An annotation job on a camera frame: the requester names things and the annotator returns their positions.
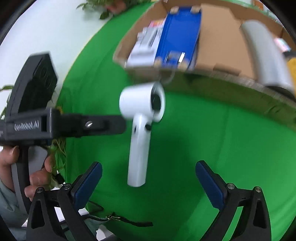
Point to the white hair dryer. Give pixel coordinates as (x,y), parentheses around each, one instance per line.
(138,150)

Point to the silver metal can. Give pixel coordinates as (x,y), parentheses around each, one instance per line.
(266,58)

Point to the person's left hand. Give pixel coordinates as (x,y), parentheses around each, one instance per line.
(7,162)

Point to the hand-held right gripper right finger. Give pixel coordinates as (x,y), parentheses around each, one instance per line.
(211,185)

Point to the yellow label jar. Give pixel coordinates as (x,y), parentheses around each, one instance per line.
(292,67)

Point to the large leafy green plant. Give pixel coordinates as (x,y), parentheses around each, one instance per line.
(59,150)

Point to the colourful cartoon puzzle box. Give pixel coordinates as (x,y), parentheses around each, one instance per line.
(143,51)

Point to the potted plant in pink pot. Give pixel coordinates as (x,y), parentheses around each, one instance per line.
(91,4)

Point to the cardboard box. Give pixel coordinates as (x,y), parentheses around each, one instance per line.
(208,76)

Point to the person's left forearm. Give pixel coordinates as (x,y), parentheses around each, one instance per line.
(9,208)

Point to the person's grey jacket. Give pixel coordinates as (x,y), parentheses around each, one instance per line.
(92,224)

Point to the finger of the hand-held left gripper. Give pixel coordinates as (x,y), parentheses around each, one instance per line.
(97,126)

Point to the blue rectangular box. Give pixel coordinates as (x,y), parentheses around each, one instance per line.
(180,34)

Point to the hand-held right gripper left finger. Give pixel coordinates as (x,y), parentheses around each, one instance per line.
(89,183)

